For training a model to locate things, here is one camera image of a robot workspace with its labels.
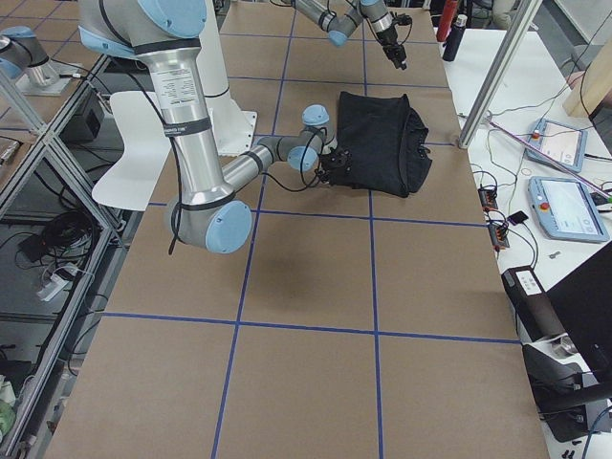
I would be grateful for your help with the blue teach pendant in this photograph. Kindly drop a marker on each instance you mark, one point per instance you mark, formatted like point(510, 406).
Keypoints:
point(561, 142)
point(565, 210)

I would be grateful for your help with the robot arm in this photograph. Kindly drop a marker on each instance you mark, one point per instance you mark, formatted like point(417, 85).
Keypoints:
point(165, 37)
point(339, 27)

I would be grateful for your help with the far blue teach pendant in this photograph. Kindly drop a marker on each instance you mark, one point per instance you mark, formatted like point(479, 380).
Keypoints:
point(561, 142)

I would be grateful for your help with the black water bottle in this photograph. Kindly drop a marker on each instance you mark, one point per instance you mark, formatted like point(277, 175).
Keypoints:
point(455, 36)

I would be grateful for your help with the near blue teach pendant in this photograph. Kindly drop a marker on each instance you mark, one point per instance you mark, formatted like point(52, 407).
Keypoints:
point(565, 210)

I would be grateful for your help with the seated person beige shirt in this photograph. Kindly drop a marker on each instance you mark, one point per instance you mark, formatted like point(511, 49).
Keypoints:
point(503, 13)

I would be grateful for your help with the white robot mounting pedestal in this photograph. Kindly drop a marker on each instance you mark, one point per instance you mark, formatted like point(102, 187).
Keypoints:
point(233, 128)

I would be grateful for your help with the red bottle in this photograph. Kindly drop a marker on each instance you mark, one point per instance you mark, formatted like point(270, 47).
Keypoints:
point(448, 13)

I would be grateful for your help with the black graphic t-shirt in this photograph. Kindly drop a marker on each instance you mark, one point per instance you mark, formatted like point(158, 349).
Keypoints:
point(386, 138)

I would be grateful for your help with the aluminium frame post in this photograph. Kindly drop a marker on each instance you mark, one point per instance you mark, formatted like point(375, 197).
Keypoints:
point(501, 62)

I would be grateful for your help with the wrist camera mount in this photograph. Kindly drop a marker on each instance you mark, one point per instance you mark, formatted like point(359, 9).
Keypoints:
point(401, 19)

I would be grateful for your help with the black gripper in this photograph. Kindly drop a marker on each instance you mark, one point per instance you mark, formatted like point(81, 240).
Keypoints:
point(336, 161)
point(390, 45)

